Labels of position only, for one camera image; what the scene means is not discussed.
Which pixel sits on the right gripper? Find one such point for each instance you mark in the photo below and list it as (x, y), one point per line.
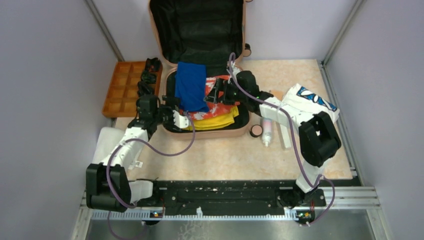
(213, 96)

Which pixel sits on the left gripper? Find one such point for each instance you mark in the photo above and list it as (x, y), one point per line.
(174, 105)

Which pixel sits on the red white cloth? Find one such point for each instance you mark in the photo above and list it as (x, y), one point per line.
(215, 109)

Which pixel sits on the yellow cloth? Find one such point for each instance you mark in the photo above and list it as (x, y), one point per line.
(217, 122)

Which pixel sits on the blue towel cloth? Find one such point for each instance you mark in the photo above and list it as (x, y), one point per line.
(190, 85)

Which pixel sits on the pink suitcase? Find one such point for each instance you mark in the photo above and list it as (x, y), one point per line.
(204, 32)

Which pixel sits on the blue white shirt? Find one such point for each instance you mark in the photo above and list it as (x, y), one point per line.
(302, 104)

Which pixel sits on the white cloth under left arm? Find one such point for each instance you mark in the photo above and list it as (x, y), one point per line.
(110, 138)

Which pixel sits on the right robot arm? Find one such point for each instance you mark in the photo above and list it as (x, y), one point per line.
(310, 120)

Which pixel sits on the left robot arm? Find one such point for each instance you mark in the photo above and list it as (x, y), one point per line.
(107, 186)

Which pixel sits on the rolled dark brown tie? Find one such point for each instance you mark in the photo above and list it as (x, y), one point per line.
(144, 89)

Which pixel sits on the rolled green patterned tie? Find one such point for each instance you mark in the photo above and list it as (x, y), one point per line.
(148, 77)

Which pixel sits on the wooden compartment tray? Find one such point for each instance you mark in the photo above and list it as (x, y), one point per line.
(123, 89)

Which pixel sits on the rolled dark tie top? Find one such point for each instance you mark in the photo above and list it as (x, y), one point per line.
(152, 65)

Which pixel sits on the small brown square box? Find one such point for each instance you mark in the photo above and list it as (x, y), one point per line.
(277, 94)

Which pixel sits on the white tube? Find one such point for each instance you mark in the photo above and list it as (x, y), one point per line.
(284, 136)

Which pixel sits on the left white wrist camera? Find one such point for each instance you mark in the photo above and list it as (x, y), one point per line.
(180, 121)

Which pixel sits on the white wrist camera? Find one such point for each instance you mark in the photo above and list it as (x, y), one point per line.
(180, 121)
(232, 69)

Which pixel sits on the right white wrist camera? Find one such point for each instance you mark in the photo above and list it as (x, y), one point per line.
(232, 69)

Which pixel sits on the aluminium rail frame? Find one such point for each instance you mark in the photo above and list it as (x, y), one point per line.
(342, 197)

